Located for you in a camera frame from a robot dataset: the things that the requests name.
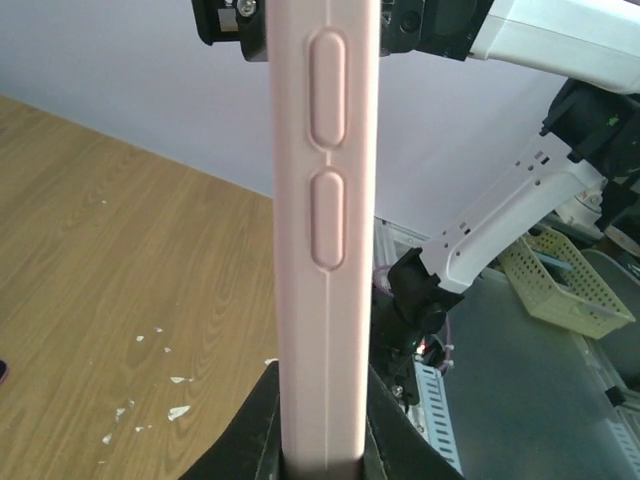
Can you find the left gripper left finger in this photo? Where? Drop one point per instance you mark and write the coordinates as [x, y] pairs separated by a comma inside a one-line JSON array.
[[250, 446]]

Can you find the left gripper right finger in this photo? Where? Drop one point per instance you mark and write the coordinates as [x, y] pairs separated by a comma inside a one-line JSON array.
[[394, 449]]

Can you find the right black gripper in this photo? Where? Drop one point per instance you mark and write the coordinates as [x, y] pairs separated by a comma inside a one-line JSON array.
[[233, 21]]

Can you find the phone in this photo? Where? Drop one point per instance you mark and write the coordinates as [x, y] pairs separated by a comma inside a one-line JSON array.
[[324, 73]]

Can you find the black phone face down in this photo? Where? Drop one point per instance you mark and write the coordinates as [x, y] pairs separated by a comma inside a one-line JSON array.
[[4, 371]]

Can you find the white debris pile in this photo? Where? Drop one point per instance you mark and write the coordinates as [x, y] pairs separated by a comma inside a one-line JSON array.
[[183, 384]]

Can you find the yellow perforated plastic basket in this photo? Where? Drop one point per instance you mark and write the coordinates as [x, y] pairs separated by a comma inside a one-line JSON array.
[[558, 285]]

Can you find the grey slotted cable duct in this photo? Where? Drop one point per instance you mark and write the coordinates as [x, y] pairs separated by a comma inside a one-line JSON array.
[[431, 416]]

